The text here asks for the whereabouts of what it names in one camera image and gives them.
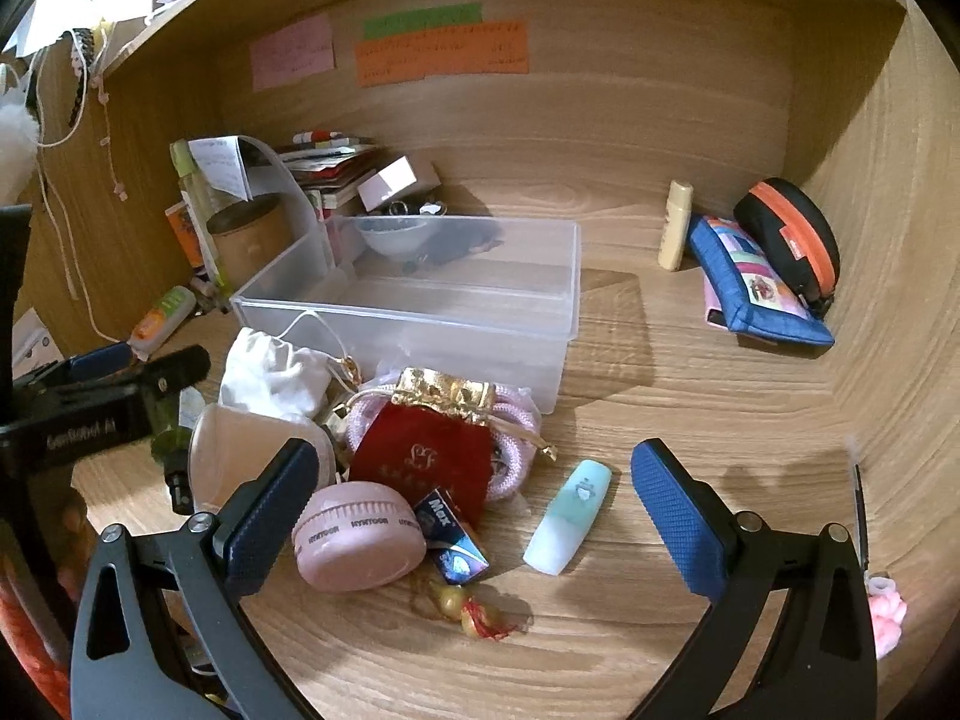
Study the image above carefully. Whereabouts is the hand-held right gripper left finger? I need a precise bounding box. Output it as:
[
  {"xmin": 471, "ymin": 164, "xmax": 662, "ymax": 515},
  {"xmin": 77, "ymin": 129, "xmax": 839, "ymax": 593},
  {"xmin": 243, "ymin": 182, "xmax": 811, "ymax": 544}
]
[{"xmin": 71, "ymin": 439, "xmax": 320, "ymax": 720}]

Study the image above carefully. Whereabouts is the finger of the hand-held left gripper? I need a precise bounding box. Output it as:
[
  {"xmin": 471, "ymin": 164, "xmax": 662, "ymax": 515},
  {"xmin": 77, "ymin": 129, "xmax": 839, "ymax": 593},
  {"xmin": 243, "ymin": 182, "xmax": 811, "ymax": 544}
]
[
  {"xmin": 45, "ymin": 345, "xmax": 212, "ymax": 421},
  {"xmin": 13, "ymin": 343, "xmax": 134, "ymax": 395}
]

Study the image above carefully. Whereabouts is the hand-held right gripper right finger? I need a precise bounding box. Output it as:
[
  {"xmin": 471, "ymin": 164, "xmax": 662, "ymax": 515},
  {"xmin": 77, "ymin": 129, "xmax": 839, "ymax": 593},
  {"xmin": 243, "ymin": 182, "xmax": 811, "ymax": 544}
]
[{"xmin": 630, "ymin": 439, "xmax": 878, "ymax": 720}]

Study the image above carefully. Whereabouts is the white drawstring pouch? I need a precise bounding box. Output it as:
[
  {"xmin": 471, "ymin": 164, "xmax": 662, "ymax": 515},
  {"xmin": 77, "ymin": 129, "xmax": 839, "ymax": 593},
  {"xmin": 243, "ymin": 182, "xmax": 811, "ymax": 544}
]
[{"xmin": 220, "ymin": 326, "xmax": 331, "ymax": 422}]

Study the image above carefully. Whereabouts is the red velvet gold-top pouch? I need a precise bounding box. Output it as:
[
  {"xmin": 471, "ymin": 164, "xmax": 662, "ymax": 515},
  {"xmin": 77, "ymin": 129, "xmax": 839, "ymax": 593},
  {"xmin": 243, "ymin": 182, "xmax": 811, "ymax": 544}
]
[{"xmin": 349, "ymin": 367, "xmax": 560, "ymax": 527}]

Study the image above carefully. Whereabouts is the clear plastic storage box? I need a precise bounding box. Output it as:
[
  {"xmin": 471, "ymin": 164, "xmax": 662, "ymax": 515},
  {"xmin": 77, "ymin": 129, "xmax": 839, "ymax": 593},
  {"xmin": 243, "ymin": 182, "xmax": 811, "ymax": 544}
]
[{"xmin": 231, "ymin": 214, "xmax": 582, "ymax": 415}]

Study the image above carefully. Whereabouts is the white orange tube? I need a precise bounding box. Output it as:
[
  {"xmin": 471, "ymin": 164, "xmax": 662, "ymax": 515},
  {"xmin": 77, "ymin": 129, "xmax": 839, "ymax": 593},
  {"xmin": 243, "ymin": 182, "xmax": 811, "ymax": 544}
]
[{"xmin": 127, "ymin": 285, "xmax": 198, "ymax": 355}]

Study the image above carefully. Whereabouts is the dark green bottle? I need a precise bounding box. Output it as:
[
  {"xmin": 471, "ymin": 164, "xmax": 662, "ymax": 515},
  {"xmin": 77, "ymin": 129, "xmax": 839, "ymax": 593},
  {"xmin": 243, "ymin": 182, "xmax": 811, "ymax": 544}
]
[{"xmin": 150, "ymin": 390, "xmax": 205, "ymax": 515}]

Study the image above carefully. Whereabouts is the translucent pink container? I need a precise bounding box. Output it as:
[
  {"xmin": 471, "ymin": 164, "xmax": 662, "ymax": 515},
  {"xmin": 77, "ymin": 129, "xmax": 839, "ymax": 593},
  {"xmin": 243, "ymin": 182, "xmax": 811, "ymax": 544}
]
[{"xmin": 189, "ymin": 403, "xmax": 336, "ymax": 515}]

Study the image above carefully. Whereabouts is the pink round case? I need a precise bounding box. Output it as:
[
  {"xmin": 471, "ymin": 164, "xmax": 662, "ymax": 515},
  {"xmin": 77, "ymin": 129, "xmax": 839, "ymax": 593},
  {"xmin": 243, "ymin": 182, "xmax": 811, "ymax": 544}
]
[{"xmin": 292, "ymin": 481, "xmax": 427, "ymax": 590}]

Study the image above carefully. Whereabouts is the mint green small tube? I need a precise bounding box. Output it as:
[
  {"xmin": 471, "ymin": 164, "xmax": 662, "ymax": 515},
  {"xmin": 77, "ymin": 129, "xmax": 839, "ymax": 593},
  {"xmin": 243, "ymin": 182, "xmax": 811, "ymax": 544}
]
[{"xmin": 523, "ymin": 460, "xmax": 612, "ymax": 575}]

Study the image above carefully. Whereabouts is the small orange box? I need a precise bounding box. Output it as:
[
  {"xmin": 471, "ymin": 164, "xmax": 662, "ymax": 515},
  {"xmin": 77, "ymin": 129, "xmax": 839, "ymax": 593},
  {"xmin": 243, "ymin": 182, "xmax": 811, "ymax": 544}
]
[{"xmin": 166, "ymin": 202, "xmax": 209, "ymax": 272}]

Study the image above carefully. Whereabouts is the brown cylinder container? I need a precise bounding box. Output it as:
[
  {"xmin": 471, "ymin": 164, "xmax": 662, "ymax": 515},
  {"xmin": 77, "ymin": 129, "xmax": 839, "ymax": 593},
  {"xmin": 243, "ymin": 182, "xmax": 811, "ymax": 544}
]
[{"xmin": 206, "ymin": 193, "xmax": 295, "ymax": 290}]

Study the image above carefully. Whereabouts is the small blue printed packet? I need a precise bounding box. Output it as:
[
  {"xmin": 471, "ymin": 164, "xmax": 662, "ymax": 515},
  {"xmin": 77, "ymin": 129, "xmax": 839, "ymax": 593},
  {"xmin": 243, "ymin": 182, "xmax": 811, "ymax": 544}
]
[{"xmin": 412, "ymin": 489, "xmax": 490, "ymax": 584}]

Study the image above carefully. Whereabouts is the red cloth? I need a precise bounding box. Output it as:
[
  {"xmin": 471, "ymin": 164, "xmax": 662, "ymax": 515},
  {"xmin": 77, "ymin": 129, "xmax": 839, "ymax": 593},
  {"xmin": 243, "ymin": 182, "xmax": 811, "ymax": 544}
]
[{"xmin": 0, "ymin": 577, "xmax": 80, "ymax": 720}]

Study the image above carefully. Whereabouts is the white paper receipt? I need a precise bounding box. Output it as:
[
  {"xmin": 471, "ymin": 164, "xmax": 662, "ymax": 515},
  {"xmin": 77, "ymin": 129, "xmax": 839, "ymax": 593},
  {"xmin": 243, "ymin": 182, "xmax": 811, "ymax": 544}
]
[{"xmin": 187, "ymin": 136, "xmax": 253, "ymax": 203}]

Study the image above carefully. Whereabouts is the bead charm with red tassel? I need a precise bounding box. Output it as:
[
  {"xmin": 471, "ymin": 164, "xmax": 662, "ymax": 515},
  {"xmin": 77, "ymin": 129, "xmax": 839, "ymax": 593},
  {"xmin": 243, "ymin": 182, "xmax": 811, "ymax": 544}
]
[{"xmin": 424, "ymin": 581, "xmax": 527, "ymax": 643}]

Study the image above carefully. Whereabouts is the translucent file organiser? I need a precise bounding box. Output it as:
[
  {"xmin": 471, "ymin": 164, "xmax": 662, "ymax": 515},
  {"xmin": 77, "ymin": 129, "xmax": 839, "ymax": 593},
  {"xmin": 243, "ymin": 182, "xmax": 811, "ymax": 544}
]
[{"xmin": 187, "ymin": 135, "xmax": 332, "ymax": 280}]

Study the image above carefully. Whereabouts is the pink flat case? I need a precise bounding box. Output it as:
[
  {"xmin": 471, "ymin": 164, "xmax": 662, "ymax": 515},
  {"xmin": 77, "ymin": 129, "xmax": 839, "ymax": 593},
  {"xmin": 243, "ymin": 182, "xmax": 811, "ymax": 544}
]
[{"xmin": 705, "ymin": 270, "xmax": 733, "ymax": 332}]

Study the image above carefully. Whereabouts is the pink small toy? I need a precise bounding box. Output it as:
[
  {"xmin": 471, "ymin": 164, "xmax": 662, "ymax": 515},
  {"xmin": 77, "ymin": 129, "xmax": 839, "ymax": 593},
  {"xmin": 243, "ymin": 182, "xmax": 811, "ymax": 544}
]
[{"xmin": 866, "ymin": 574, "xmax": 909, "ymax": 662}]

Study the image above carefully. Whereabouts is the white plush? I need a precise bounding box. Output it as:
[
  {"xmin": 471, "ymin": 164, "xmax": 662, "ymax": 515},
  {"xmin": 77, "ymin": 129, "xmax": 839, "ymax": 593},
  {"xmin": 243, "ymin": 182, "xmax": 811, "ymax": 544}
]
[{"xmin": 0, "ymin": 82, "xmax": 40, "ymax": 200}]

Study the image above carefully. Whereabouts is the blue patchwork pencil pouch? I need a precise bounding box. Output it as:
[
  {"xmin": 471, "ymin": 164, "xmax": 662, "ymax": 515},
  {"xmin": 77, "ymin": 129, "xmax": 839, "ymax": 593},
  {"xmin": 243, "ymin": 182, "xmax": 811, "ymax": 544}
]
[{"xmin": 688, "ymin": 214, "xmax": 836, "ymax": 348}]

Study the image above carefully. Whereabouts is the glass bowl of trinkets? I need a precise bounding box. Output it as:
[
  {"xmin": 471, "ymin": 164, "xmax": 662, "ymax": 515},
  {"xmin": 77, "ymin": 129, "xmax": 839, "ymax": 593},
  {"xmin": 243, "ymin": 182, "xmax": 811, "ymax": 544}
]
[{"xmin": 352, "ymin": 199, "xmax": 451, "ymax": 265}]

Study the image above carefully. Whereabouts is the stack of books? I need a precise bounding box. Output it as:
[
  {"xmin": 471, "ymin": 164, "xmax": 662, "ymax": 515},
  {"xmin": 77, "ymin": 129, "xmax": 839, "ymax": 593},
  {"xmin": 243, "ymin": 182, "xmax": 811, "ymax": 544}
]
[{"xmin": 274, "ymin": 130, "xmax": 383, "ymax": 220}]

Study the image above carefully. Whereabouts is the small white box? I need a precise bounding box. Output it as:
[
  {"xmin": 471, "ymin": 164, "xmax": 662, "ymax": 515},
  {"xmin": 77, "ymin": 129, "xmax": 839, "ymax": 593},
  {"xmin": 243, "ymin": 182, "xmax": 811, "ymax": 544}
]
[{"xmin": 357, "ymin": 156, "xmax": 440, "ymax": 213}]

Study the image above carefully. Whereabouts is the cream lotion bottle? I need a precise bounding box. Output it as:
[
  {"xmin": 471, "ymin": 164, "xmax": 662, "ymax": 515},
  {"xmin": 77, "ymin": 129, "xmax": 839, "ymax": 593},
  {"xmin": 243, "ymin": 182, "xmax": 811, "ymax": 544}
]
[{"xmin": 658, "ymin": 180, "xmax": 693, "ymax": 272}]

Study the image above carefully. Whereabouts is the black orange zip case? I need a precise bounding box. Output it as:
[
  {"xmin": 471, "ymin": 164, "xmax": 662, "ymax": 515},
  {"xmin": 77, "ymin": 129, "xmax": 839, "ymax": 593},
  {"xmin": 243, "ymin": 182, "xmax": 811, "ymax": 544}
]
[{"xmin": 733, "ymin": 178, "xmax": 841, "ymax": 316}]

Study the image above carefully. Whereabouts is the pink sticky note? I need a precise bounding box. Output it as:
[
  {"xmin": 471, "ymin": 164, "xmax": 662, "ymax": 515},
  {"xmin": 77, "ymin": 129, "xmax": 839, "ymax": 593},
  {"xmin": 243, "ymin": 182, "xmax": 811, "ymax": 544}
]
[{"xmin": 250, "ymin": 13, "xmax": 335, "ymax": 92}]

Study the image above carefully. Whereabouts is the orange sticky note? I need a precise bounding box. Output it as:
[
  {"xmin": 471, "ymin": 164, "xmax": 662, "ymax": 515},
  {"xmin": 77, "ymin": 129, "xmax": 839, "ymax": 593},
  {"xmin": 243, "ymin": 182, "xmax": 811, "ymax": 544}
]
[{"xmin": 355, "ymin": 20, "xmax": 529, "ymax": 89}]

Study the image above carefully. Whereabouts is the green sticky note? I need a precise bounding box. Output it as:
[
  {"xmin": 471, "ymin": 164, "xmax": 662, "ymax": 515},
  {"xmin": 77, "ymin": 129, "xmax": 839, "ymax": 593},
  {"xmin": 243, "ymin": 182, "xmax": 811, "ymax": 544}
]
[{"xmin": 363, "ymin": 2, "xmax": 485, "ymax": 41}]

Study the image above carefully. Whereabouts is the white hanging cord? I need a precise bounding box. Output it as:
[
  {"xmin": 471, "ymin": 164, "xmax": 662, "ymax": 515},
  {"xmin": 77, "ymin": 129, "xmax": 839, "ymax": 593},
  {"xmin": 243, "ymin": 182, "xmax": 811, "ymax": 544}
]
[{"xmin": 34, "ymin": 26, "xmax": 125, "ymax": 338}]

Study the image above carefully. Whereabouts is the pink braided rope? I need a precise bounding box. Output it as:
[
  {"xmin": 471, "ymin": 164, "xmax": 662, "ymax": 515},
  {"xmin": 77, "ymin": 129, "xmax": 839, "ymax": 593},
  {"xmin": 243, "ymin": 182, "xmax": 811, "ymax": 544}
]
[{"xmin": 341, "ymin": 382, "xmax": 542, "ymax": 502}]

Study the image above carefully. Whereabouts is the thin black cable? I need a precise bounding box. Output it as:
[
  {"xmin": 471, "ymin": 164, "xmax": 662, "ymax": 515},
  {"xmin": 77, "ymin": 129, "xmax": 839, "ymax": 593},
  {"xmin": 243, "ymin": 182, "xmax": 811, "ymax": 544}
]
[{"xmin": 850, "ymin": 441, "xmax": 872, "ymax": 580}]

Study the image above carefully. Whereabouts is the braided dark strap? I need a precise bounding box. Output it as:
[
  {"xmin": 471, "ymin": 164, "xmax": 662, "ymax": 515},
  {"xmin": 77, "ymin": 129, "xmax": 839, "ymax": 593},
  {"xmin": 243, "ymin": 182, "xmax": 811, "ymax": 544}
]
[{"xmin": 70, "ymin": 28, "xmax": 104, "ymax": 125}]

